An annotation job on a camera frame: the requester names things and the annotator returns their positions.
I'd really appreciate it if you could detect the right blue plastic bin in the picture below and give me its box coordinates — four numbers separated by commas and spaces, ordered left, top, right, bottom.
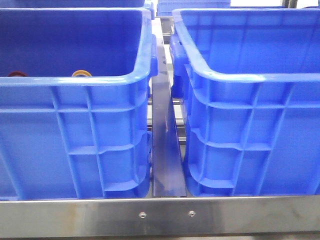
170, 8, 320, 197

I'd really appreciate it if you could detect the right rail screw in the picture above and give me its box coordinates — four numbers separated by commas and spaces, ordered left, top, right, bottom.
188, 210, 196, 217

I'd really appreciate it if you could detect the steel divider bar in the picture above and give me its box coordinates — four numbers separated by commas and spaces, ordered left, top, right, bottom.
151, 18, 187, 198

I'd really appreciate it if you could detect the steel front rail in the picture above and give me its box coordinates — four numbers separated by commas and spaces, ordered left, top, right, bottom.
0, 195, 320, 238

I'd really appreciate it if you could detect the back left blue bin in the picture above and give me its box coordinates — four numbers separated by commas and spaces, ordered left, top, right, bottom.
0, 0, 155, 20

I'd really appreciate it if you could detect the left rail screw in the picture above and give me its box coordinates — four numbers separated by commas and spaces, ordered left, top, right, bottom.
139, 212, 147, 219

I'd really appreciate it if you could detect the back right blue bin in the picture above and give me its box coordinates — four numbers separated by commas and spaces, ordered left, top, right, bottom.
156, 0, 231, 17

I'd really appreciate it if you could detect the left blue plastic bin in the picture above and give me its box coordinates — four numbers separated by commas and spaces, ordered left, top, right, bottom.
0, 7, 158, 201

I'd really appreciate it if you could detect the yellow mushroom push button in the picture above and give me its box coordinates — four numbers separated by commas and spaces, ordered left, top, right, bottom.
72, 69, 92, 77

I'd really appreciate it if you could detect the red mushroom push button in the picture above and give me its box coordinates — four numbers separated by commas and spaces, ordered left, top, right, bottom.
8, 71, 28, 77

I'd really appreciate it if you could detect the rail screw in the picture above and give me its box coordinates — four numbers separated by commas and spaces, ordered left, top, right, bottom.
139, 212, 147, 219
188, 210, 196, 217

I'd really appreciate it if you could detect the blue plastic bin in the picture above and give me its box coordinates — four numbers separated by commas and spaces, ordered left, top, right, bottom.
170, 8, 320, 197
0, 7, 158, 201

